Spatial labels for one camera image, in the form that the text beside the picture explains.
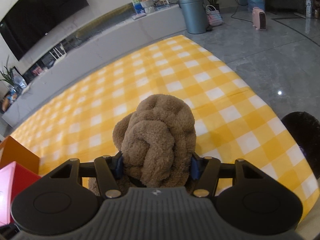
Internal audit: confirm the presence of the teddy bear on console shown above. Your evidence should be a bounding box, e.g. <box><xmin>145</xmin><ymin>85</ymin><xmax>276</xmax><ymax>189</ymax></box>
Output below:
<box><xmin>139</xmin><ymin>0</ymin><xmax>156</xmax><ymax>14</ymax></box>

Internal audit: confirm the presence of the yellow checkered tablecloth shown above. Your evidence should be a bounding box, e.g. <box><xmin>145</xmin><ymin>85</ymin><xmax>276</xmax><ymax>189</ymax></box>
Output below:
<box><xmin>12</xmin><ymin>35</ymin><xmax>319</xmax><ymax>215</ymax></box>

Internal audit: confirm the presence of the black wall television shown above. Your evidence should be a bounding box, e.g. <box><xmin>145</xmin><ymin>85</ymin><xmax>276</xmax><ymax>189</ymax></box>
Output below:
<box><xmin>1</xmin><ymin>0</ymin><xmax>88</xmax><ymax>60</ymax></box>

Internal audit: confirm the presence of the orange storage box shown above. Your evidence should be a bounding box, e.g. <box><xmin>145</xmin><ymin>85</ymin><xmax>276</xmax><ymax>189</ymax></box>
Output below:
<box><xmin>0</xmin><ymin>136</ymin><xmax>40</xmax><ymax>174</ymax></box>

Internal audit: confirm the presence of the red box lid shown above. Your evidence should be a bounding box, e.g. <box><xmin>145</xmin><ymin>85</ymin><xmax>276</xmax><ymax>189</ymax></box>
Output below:
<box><xmin>0</xmin><ymin>161</ymin><xmax>41</xmax><ymax>226</ymax></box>

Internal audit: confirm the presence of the pink woven basket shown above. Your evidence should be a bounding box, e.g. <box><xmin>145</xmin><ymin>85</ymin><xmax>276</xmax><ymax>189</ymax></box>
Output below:
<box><xmin>206</xmin><ymin>4</ymin><xmax>223</xmax><ymax>27</ymax></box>

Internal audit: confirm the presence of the pink space heater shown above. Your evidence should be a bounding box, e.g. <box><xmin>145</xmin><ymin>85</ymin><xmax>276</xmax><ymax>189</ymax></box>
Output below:
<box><xmin>252</xmin><ymin>7</ymin><xmax>266</xmax><ymax>30</ymax></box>

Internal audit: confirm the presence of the grey metal trash bin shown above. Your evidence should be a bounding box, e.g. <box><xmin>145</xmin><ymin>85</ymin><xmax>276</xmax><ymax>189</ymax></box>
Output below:
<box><xmin>179</xmin><ymin>0</ymin><xmax>209</xmax><ymax>34</ymax></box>

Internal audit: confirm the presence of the white marble TV console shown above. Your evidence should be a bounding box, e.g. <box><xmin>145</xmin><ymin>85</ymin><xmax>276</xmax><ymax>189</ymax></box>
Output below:
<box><xmin>2</xmin><ymin>5</ymin><xmax>186</xmax><ymax>127</ymax></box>

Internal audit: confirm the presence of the brown fluffy plush toy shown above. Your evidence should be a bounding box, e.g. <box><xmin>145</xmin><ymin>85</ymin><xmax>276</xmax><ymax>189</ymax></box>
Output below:
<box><xmin>87</xmin><ymin>93</ymin><xmax>198</xmax><ymax>196</ymax></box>

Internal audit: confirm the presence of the green plant glass vase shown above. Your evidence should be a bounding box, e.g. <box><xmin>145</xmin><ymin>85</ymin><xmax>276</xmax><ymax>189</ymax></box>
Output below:
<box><xmin>1</xmin><ymin>56</ymin><xmax>27</xmax><ymax>93</ymax></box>

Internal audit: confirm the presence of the white wifi router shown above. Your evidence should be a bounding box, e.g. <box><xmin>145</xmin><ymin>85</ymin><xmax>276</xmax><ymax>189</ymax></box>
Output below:
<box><xmin>49</xmin><ymin>43</ymin><xmax>67</xmax><ymax>61</ymax></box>

